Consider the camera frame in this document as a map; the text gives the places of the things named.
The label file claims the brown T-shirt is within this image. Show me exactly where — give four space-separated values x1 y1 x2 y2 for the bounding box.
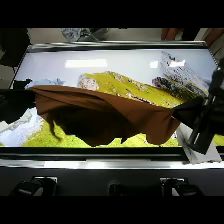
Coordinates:
27 84 182 148

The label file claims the light blue garment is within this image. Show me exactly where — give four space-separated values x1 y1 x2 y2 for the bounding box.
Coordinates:
25 77 66 89

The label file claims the black garment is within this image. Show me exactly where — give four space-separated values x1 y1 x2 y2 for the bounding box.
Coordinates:
12 78 33 91

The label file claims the white garment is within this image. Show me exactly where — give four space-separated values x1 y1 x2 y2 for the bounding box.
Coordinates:
0 119 15 137

